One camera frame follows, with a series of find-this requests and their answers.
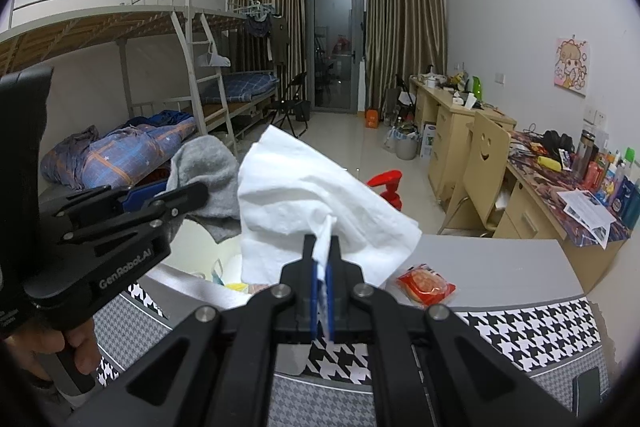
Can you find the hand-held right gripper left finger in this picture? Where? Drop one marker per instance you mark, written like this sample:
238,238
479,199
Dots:
225,357

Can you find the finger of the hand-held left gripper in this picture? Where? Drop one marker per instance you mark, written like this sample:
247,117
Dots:
175,207
145,197

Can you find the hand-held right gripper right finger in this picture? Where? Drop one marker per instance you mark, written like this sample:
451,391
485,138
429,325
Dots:
450,367

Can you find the grey sock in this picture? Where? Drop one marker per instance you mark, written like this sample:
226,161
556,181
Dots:
210,177

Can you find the white foam box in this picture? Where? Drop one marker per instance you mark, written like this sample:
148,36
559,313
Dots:
200,257

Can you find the yellow foam fruit net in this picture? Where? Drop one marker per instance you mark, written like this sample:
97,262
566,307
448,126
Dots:
236,288

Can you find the white cloth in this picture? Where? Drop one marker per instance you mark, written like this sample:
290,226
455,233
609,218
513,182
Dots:
300,192

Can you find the person's left hand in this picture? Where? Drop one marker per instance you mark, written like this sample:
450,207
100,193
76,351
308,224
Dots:
85,347

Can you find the blue star-print quilt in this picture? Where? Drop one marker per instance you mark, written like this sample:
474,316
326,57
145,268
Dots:
120,147

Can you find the grey houndstooth tablecloth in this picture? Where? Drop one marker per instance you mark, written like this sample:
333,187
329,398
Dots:
525,327

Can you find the red snack packet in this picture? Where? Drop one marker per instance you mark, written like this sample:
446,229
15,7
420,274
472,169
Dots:
425,285

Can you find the black smartphone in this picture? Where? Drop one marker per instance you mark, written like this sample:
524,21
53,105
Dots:
587,392

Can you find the blue plaid mattress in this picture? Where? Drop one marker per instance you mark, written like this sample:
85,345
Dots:
247,87

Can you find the black folding chair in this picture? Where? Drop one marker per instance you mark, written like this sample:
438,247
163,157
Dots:
290,107
397,99

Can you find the wooden desk with patterned cover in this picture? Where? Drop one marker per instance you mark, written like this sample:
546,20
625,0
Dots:
540,227

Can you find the metal bunk bed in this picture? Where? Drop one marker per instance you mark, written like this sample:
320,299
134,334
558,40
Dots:
100,22

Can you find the hanging dark clothes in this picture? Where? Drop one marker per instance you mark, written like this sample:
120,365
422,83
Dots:
265,37

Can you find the white lotion pump bottle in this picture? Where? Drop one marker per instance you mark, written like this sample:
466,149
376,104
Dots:
385,184

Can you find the wooden chair with cut-out face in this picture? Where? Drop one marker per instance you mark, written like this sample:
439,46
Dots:
482,167

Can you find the printed paper sheets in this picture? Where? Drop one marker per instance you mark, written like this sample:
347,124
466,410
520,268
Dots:
585,212

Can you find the orange bag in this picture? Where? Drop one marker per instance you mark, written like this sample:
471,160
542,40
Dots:
371,119

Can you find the plain wooden desk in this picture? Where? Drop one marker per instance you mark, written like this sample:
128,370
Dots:
450,142

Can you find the yellow pouch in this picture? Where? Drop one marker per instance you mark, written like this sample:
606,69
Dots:
547,163

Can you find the grey bucket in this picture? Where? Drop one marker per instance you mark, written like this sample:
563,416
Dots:
402,144

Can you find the white carton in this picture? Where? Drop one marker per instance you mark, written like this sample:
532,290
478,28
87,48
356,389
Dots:
428,139

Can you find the glass balcony door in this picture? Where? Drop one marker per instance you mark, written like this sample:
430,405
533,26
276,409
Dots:
332,32

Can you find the row of toiletry bottles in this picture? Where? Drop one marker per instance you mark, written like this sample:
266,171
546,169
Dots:
615,187

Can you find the green kettle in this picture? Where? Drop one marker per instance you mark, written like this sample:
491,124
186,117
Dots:
477,89

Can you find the white wall socket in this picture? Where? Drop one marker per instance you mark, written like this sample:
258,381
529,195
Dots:
594,116

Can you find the cartoon wall poster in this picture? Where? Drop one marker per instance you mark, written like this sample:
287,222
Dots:
571,67

